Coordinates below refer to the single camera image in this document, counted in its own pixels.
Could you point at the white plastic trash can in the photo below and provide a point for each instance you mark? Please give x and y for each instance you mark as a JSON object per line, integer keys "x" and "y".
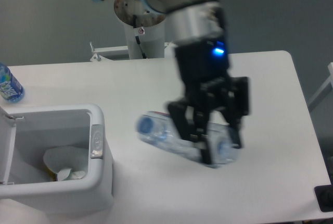
{"x": 28, "y": 132}

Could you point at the clear plastic bottle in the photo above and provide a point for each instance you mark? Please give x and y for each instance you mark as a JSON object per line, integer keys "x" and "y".
{"x": 157, "y": 129}

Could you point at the blue labelled water bottle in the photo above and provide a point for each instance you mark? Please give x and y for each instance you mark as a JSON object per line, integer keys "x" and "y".
{"x": 11, "y": 89}

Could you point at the white metal base bracket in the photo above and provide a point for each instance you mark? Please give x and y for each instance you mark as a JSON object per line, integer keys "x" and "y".
{"x": 115, "y": 53}

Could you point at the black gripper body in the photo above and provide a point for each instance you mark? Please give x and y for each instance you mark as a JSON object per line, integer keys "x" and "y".
{"x": 198, "y": 31}

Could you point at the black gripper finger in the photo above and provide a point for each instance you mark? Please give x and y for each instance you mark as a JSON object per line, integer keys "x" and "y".
{"x": 230, "y": 97}
{"x": 191, "y": 122}

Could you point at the white frame at right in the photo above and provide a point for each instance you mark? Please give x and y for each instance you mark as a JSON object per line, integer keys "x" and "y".
{"x": 321, "y": 92}

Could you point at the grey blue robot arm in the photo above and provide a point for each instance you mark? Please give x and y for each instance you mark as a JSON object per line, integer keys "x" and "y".
{"x": 203, "y": 125}

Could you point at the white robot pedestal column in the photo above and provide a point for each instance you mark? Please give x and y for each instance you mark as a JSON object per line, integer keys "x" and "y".
{"x": 142, "y": 27}

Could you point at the black table clamp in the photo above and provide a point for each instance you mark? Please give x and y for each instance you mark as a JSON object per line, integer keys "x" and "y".
{"x": 324, "y": 197}

